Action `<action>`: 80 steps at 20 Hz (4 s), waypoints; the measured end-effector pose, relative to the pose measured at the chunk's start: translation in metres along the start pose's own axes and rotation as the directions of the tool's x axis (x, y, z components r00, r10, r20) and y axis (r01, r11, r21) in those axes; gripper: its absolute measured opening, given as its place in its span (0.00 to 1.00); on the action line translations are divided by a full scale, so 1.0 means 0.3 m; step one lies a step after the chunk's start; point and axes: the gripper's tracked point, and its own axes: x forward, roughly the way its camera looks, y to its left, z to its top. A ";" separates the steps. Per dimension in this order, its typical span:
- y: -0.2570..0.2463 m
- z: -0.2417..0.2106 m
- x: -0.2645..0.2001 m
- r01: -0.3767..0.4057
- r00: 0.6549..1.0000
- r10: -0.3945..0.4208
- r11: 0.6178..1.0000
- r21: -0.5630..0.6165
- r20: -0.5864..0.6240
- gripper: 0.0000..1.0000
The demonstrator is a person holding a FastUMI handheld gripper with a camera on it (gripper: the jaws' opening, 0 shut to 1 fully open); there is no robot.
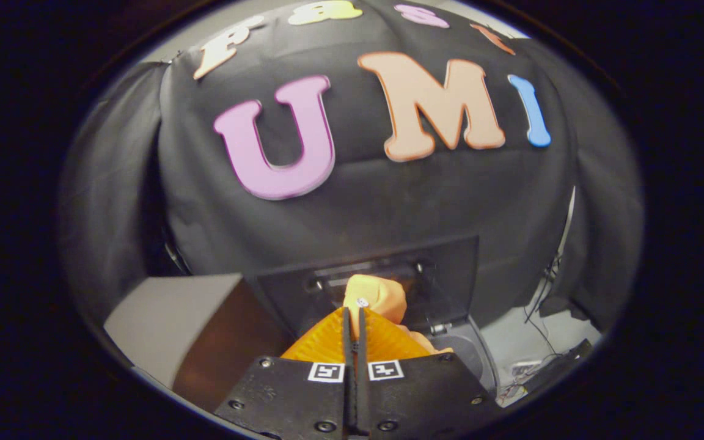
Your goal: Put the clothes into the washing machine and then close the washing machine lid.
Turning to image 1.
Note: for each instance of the black box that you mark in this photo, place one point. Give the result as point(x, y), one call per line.
point(563, 363)

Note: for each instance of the orange garment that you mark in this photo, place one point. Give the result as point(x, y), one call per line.
point(382, 296)

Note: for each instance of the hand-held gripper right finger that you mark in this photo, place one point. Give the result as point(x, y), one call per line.
point(419, 397)

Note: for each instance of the white cabinet with dark top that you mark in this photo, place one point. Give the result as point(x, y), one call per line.
point(168, 318)

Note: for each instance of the black backdrop cloth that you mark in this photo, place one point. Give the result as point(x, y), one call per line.
point(358, 208)

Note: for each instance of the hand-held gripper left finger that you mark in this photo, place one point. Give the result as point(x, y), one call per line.
point(291, 397)

